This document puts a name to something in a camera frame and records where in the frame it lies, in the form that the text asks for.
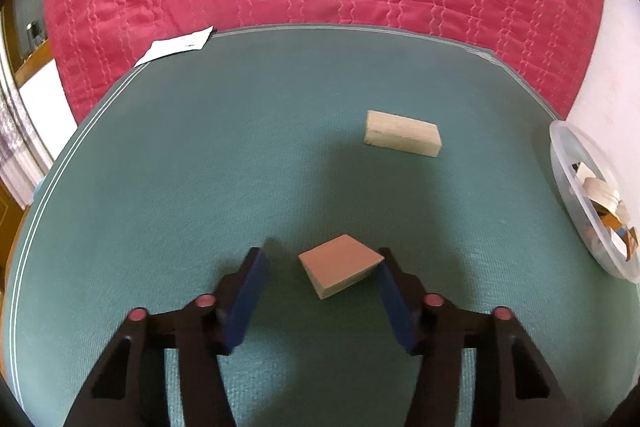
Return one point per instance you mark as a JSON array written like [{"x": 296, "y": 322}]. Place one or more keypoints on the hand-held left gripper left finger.
[{"x": 247, "y": 302}]

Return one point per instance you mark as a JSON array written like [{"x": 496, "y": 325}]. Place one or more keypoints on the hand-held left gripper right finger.
[{"x": 397, "y": 307}]

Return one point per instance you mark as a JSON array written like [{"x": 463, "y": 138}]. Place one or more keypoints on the square beige wooden block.
[{"x": 340, "y": 262}]

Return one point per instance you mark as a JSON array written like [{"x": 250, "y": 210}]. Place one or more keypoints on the clear plastic bowl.
[{"x": 565, "y": 157}]

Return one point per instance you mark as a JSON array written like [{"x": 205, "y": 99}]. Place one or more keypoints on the green table mat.
[{"x": 200, "y": 157}]

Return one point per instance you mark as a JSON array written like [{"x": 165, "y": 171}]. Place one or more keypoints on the pale wooden rectangular block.
[{"x": 400, "y": 132}]

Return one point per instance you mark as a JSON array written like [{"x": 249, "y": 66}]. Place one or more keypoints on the orange cube block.
[{"x": 611, "y": 221}]

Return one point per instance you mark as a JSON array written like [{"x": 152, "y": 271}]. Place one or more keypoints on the pale curved wooden block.
[{"x": 600, "y": 194}]

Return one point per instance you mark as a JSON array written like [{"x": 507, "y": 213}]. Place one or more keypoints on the white paper tag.
[{"x": 175, "y": 44}]

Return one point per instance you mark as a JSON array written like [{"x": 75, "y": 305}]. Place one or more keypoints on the white lace cloth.
[{"x": 20, "y": 142}]

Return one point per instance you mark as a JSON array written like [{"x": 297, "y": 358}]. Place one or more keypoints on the yellow wooden furniture edge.
[{"x": 32, "y": 64}]

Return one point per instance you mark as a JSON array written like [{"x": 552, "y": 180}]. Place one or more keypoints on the small dark object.
[{"x": 34, "y": 32}]

